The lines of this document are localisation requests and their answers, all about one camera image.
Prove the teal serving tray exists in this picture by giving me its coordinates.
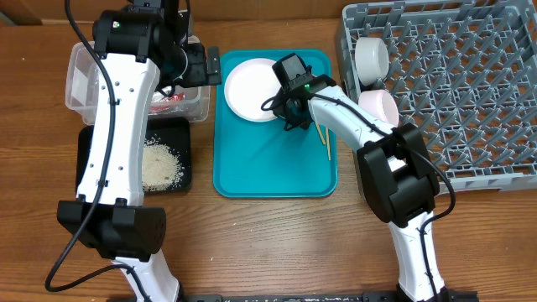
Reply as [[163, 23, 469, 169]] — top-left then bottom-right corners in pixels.
[[212, 49, 339, 199]]

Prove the long wooden chopstick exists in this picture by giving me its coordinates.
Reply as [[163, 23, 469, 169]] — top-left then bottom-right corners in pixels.
[[325, 128, 331, 161]]

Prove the pink bowl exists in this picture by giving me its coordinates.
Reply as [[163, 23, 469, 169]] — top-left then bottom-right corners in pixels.
[[358, 90, 399, 127]]

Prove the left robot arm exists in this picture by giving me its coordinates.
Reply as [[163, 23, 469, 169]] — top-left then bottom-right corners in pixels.
[[57, 0, 222, 301]]

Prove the spilled rice pile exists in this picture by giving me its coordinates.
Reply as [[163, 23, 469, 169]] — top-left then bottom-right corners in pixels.
[[142, 135, 184, 191]]

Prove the clear plastic bin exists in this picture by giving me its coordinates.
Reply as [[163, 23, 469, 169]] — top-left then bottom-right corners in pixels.
[[65, 42, 211, 125]]

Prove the white round plate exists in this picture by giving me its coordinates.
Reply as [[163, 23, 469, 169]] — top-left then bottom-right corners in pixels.
[[224, 58, 281, 122]]

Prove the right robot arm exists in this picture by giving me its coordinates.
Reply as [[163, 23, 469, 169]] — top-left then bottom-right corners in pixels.
[[262, 53, 445, 301]]

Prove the grey dishwasher rack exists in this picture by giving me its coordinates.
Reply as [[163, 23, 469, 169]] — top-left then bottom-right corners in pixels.
[[336, 0, 536, 191]]

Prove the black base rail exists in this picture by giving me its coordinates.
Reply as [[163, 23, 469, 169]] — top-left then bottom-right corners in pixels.
[[181, 289, 479, 302]]

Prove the red snack wrapper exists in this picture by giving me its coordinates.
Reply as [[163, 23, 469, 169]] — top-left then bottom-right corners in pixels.
[[149, 92, 185, 115]]

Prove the black tray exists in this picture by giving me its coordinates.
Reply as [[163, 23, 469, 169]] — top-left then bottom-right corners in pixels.
[[75, 117, 193, 195]]

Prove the grey bowl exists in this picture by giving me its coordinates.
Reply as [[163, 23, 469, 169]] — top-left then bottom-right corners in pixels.
[[354, 37, 389, 86]]

